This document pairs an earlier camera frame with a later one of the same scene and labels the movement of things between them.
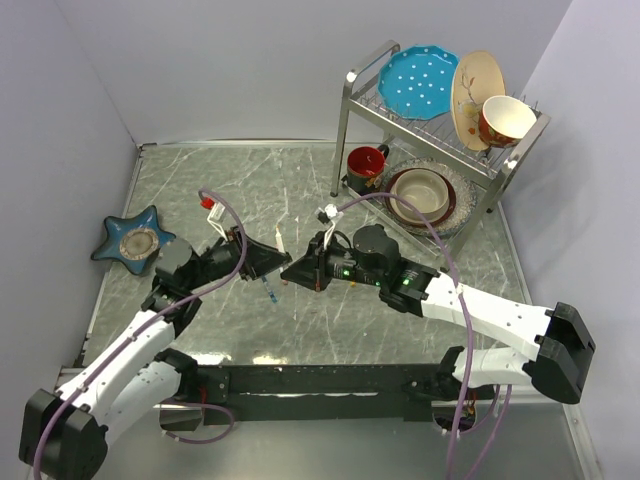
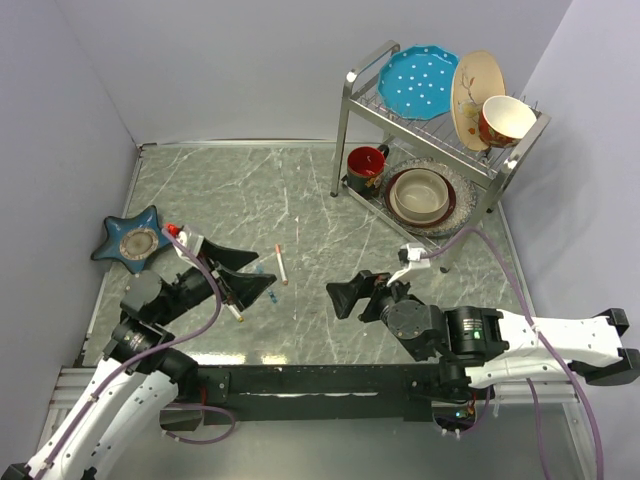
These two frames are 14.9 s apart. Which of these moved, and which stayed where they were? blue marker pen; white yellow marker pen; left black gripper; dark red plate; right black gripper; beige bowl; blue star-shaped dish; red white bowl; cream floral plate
Moved: left black gripper; white yellow marker pen; right black gripper
Stayed: beige bowl; blue marker pen; blue star-shaped dish; dark red plate; cream floral plate; red white bowl
